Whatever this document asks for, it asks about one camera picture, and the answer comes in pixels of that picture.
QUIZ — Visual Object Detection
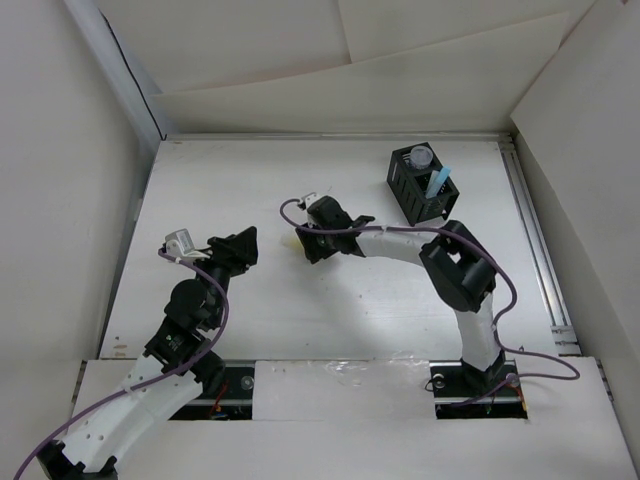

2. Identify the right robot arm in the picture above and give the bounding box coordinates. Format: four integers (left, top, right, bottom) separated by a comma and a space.
295, 193, 505, 394

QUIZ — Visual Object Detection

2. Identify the blue highlighter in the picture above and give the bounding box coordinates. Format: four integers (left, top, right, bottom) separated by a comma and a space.
425, 167, 451, 198

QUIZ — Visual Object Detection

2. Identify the aluminium rail right edge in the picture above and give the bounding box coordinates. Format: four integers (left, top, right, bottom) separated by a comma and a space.
498, 135, 582, 357

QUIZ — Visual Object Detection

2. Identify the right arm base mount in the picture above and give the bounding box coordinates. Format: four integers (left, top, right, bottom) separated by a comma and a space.
424, 360, 528, 420

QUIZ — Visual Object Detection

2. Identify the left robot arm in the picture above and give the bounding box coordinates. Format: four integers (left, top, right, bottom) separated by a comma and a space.
36, 226, 258, 479

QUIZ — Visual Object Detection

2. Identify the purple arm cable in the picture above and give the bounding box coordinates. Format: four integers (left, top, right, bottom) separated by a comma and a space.
278, 198, 581, 406
12, 247, 234, 480

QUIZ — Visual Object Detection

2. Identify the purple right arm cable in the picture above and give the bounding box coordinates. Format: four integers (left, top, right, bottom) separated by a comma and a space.
278, 198, 581, 406

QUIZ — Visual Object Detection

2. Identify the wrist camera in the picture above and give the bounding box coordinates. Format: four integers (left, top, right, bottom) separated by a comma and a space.
162, 229, 196, 258
297, 192, 320, 211

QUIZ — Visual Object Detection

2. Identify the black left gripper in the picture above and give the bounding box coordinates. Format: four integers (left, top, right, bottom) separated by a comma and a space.
185, 226, 256, 328

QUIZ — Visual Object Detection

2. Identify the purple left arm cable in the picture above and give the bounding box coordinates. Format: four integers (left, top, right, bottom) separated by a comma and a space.
12, 247, 234, 480

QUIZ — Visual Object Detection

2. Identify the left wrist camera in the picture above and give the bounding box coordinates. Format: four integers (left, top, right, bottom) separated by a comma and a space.
162, 229, 196, 258

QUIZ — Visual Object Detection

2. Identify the yellow highlighter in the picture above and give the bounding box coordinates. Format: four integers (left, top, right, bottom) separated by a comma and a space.
281, 235, 304, 253

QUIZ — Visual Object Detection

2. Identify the black two-slot organizer box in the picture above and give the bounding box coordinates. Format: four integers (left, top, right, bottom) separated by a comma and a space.
387, 142, 459, 226

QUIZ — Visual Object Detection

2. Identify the clear jar of paper clips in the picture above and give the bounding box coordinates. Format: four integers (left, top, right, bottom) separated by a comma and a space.
408, 145, 434, 170

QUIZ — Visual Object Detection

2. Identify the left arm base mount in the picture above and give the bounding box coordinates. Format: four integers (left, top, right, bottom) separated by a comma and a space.
171, 361, 256, 421

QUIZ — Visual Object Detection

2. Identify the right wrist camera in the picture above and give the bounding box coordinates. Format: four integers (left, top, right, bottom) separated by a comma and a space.
297, 192, 320, 211

